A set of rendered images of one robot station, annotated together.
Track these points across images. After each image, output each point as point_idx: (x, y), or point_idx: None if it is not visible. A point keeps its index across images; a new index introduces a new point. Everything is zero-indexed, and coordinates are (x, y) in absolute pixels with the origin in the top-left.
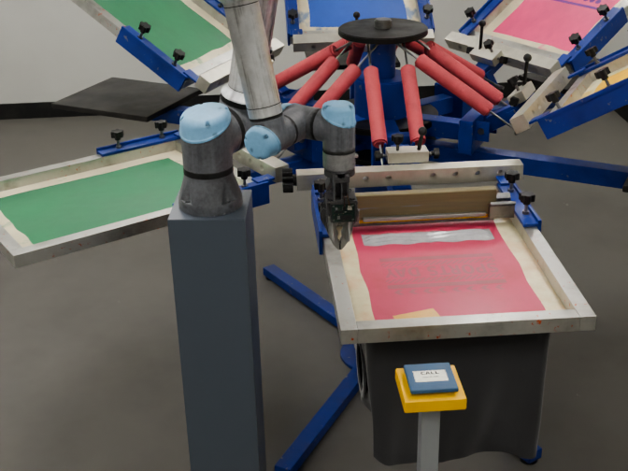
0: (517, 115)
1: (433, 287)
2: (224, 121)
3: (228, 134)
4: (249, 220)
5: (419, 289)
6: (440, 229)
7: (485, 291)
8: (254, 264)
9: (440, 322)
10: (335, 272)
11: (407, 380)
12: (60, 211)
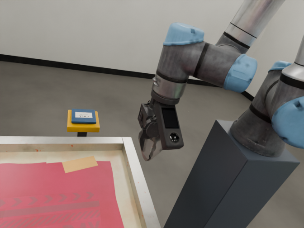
0: None
1: (55, 203)
2: (274, 63)
3: (268, 77)
4: (222, 144)
5: (70, 200)
6: None
7: (3, 197)
8: (212, 199)
9: (69, 138)
10: (147, 199)
11: (95, 114)
12: None
